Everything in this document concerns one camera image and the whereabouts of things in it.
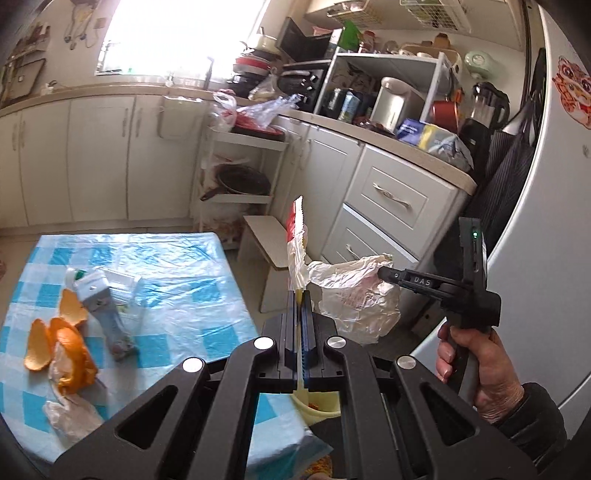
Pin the black microwave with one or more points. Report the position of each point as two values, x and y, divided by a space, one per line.
300 39

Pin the blue box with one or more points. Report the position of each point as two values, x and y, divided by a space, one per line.
411 131

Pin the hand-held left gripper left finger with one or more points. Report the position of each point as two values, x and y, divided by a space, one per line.
290 332

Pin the dark striped hanging bag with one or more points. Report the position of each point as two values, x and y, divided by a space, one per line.
512 161

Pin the white counter shelf rack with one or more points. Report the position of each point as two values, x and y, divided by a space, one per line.
351 69

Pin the crushed milk carton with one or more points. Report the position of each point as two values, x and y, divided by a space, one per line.
104 314

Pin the person's right forearm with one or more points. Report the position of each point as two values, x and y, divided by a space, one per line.
540 429

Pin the silver yellow food bag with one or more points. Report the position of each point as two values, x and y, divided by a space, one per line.
450 147

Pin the yellow plastic bin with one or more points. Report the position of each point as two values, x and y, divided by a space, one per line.
318 408

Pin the clear plastic container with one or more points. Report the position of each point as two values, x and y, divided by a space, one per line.
127 290

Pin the stack of pots and bowls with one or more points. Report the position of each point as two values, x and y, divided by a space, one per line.
254 60

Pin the white shelf cart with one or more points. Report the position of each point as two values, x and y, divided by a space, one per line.
240 138

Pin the cartoon fridge sticker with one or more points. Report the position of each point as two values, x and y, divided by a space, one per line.
572 87

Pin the green packet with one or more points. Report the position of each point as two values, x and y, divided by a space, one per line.
352 34

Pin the kitchen faucet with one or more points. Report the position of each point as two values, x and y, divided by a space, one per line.
210 74

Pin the white hanging door bin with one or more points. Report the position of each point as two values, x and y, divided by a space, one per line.
180 117

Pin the person's right hand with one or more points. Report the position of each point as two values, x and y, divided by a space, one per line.
494 374

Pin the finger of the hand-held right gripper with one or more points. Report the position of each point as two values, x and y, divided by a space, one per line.
415 280

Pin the black blender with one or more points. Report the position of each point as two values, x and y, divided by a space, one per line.
485 120

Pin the clear plastic bag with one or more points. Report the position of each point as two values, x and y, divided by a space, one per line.
268 110

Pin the blue checkered tablecloth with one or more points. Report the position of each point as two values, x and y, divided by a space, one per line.
184 286

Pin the white door cabinets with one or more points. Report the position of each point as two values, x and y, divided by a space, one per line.
92 157

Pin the wooden stool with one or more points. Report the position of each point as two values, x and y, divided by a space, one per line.
263 240

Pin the red pot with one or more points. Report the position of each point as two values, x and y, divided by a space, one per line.
445 115

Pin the white red plastic bag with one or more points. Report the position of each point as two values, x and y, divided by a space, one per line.
224 110

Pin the white drawer cabinet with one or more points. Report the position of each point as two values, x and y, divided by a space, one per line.
397 198

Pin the black toaster oven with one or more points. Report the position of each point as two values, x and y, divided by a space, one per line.
302 85

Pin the wooden cutting board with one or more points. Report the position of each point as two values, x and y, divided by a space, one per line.
23 81

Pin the white refrigerator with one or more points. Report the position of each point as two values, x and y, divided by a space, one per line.
554 207

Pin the pale green rice cooker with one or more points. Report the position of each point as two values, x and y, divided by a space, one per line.
480 67

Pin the large orange peel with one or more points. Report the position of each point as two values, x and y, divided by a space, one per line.
74 360

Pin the white electric kettle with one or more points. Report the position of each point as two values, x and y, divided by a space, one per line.
392 104

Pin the clear plastic scrap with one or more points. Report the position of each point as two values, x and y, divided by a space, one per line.
74 415

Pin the bright window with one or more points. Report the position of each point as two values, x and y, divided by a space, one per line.
184 32

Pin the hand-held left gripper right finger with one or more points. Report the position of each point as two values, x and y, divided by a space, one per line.
310 341

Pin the red white snack wrapper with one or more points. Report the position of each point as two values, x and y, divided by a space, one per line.
295 240

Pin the black frying pan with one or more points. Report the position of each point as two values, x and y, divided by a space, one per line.
242 180

